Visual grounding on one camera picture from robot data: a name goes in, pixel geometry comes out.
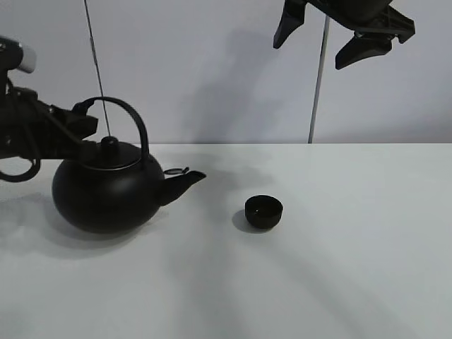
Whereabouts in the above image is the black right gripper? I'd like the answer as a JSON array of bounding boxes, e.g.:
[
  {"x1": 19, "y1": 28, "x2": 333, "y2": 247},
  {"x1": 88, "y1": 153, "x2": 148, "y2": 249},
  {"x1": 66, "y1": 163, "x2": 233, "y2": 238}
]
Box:
[{"x1": 273, "y1": 0, "x2": 415, "y2": 70}]

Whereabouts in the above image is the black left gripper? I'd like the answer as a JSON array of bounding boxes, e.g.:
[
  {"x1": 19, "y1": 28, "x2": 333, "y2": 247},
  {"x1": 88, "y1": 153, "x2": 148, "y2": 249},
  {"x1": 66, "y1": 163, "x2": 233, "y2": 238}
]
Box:
[{"x1": 1, "y1": 70, "x2": 100, "y2": 162}]

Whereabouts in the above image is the black cast iron teapot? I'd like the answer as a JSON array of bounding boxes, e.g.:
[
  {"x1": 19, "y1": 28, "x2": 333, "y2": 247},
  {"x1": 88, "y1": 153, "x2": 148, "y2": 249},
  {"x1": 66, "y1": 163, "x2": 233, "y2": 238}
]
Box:
[{"x1": 52, "y1": 96, "x2": 206, "y2": 234}]

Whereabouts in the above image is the small black teacup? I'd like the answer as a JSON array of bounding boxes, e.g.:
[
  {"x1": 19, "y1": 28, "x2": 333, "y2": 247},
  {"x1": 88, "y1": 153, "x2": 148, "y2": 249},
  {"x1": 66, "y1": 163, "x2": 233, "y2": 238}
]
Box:
[{"x1": 244, "y1": 195, "x2": 284, "y2": 231}]

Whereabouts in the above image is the grey metal right pole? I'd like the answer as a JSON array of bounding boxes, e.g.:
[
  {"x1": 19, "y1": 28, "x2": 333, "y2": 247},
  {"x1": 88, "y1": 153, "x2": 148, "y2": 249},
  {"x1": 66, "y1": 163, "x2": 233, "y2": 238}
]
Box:
[{"x1": 307, "y1": 16, "x2": 331, "y2": 144}]

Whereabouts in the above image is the thin dark left pole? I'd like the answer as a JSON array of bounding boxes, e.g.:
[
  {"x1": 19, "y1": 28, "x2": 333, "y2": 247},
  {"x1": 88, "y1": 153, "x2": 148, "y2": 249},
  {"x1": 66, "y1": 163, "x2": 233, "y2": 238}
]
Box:
[{"x1": 83, "y1": 0, "x2": 111, "y2": 136}]

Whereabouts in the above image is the black cable loop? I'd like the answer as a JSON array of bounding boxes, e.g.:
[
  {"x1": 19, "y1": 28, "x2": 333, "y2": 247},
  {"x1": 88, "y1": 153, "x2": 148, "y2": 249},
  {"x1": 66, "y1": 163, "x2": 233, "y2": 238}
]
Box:
[{"x1": 0, "y1": 157, "x2": 42, "y2": 183}]

